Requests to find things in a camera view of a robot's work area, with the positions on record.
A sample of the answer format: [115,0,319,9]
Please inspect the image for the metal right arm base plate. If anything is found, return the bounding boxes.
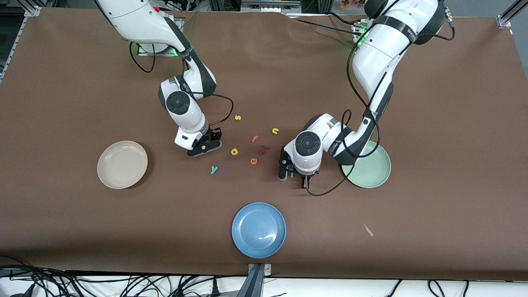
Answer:
[137,41,182,57]

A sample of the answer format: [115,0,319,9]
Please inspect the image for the grey metal box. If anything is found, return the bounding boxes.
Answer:
[240,0,302,14]

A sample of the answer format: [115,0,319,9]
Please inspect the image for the beige brown plate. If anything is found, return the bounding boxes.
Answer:
[97,141,149,189]

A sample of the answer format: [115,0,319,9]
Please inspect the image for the aluminium frame rail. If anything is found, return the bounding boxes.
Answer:
[0,5,42,83]
[497,0,528,29]

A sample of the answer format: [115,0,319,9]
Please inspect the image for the brown table cover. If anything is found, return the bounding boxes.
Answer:
[0,7,528,282]

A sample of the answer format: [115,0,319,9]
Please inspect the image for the grey metal camera post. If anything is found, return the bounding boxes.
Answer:
[237,263,273,297]

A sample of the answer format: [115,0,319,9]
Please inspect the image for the black table cable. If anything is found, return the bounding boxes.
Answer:
[294,18,358,33]
[328,12,365,24]

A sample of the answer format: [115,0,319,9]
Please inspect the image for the pale green plate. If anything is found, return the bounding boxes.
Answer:
[343,141,391,189]

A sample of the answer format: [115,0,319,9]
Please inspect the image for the tangled black floor cables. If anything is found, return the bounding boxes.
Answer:
[0,255,236,297]

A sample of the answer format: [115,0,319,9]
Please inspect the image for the blue plate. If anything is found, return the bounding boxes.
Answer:
[231,202,286,259]

